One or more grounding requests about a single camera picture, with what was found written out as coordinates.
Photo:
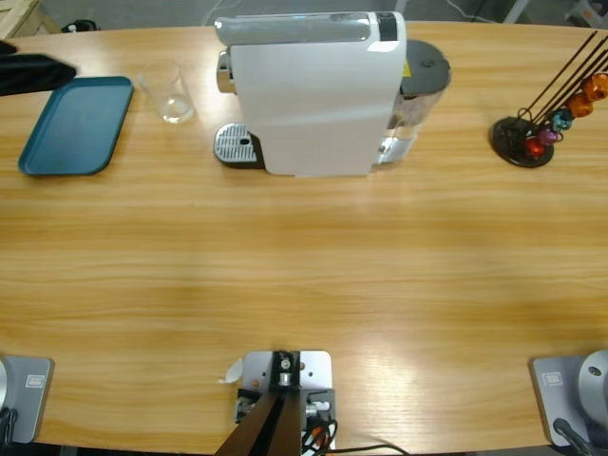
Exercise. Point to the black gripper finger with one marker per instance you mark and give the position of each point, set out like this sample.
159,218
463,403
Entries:
33,76
7,50

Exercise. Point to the clear drinking glass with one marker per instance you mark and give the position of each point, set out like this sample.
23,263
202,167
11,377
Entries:
176,110

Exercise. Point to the white capsule coffee machine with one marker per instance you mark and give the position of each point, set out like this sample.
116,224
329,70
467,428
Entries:
309,104

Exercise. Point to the red coffee capsule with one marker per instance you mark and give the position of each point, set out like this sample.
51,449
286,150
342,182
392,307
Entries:
534,148

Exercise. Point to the purple coffee capsule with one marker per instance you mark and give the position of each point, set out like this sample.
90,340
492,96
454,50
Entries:
547,135

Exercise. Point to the teal coffee capsule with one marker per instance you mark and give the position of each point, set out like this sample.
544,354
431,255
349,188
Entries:
562,119

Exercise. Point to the orange coffee capsule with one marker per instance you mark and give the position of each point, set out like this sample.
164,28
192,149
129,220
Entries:
580,105
596,89

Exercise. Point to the teal plastic tray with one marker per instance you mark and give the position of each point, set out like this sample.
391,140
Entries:
71,128

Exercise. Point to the black drip tray silver grate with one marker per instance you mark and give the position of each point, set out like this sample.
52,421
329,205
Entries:
233,142

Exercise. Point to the white tape tag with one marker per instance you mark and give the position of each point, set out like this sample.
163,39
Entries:
233,371

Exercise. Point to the clear water tank dark lid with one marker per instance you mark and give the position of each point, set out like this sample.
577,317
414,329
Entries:
425,66

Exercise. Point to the white orange step stool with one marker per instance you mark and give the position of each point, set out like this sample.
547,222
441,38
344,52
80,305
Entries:
582,14

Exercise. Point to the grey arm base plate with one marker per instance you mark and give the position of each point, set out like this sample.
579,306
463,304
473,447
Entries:
551,394
31,399

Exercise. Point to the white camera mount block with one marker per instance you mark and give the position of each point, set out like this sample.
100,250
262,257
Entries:
316,370

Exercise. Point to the dark camera post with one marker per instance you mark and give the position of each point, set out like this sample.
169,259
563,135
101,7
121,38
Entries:
271,423

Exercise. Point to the grey metal frame leg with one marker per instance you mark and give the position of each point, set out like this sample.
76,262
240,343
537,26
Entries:
515,10

